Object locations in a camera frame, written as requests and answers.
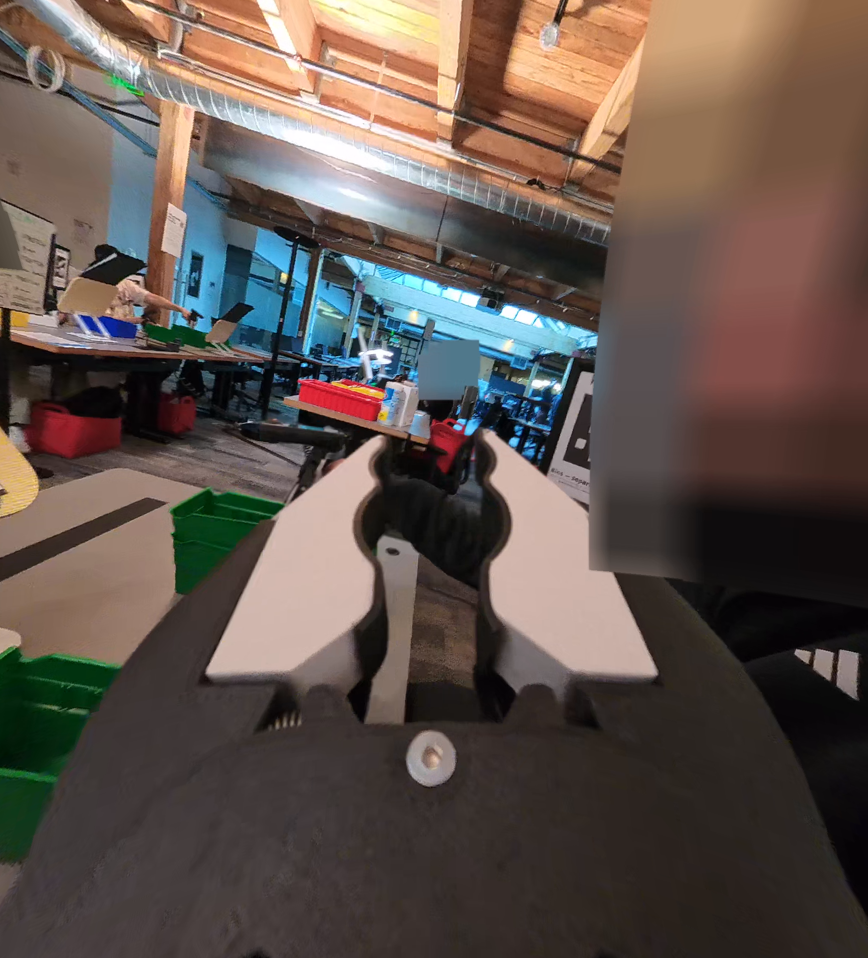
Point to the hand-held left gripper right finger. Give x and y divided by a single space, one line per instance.
554 591

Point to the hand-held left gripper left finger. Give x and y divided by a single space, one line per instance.
307 584

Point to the person's right forearm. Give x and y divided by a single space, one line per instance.
441 524

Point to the red plastic tray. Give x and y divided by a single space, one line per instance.
337 404

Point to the yellow plastic tray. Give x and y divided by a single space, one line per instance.
363 389

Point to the white wipes canister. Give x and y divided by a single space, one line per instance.
387 408

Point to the red bag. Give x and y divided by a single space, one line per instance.
75 434
449 441
177 415

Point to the white carton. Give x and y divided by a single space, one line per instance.
408 404

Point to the white paper cup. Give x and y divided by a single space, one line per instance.
420 426

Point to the black and white tag poster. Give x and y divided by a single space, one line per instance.
565 419

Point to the black office chair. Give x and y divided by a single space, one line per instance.
471 415

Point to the black floor lamp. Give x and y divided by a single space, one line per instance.
295 238

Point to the blue plastic bin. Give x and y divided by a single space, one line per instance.
116 327

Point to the white paper notice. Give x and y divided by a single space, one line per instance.
175 228

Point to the black tape strip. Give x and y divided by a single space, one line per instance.
52 546

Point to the long wooden work table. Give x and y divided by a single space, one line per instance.
52 340

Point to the white notice board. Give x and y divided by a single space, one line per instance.
34 292

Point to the silver ventilation duct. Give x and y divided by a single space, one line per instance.
374 161

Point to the wooden support post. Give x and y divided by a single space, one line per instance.
172 165

